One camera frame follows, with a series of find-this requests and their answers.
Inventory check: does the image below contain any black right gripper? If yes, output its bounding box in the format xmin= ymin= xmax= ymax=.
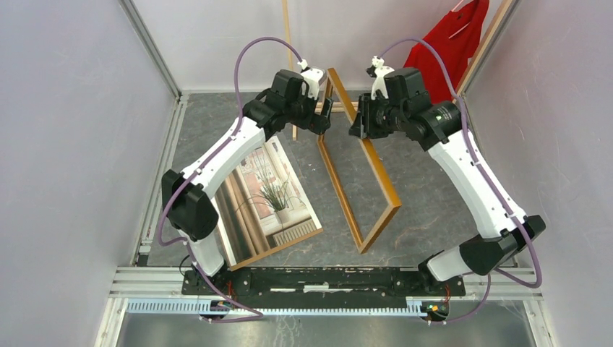
xmin=349 ymin=92 xmax=408 ymax=139

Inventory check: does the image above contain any wooden picture frame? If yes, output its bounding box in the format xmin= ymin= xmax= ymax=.
xmin=317 ymin=68 xmax=402 ymax=254

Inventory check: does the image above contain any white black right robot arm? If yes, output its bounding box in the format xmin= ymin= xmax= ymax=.
xmin=348 ymin=66 xmax=546 ymax=295

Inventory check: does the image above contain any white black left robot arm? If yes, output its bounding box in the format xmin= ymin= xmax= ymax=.
xmin=158 ymin=67 xmax=333 ymax=295

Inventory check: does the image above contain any red t-shirt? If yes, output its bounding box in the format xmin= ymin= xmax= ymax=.
xmin=404 ymin=0 xmax=489 ymax=104

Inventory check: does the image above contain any white clothes hanger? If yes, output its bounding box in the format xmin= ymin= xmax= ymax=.
xmin=449 ymin=0 xmax=471 ymax=39

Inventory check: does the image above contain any wooden clothes rack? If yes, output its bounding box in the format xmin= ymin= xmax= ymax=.
xmin=281 ymin=0 xmax=515 ymax=142

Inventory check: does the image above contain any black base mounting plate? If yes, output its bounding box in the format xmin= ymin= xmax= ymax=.
xmin=210 ymin=267 xmax=466 ymax=310

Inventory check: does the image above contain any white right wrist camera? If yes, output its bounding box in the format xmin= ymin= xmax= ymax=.
xmin=366 ymin=56 xmax=394 ymax=100

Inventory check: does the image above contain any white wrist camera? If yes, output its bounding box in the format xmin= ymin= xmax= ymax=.
xmin=297 ymin=59 xmax=326 ymax=100
xmin=366 ymin=56 xmax=394 ymax=100

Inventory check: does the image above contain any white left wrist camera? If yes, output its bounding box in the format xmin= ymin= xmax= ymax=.
xmin=297 ymin=59 xmax=326 ymax=100

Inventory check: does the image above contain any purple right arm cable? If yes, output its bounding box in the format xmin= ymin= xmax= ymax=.
xmin=378 ymin=38 xmax=544 ymax=327

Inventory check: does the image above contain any aluminium rail frame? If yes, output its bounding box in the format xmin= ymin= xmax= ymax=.
xmin=93 ymin=0 xmax=559 ymax=347

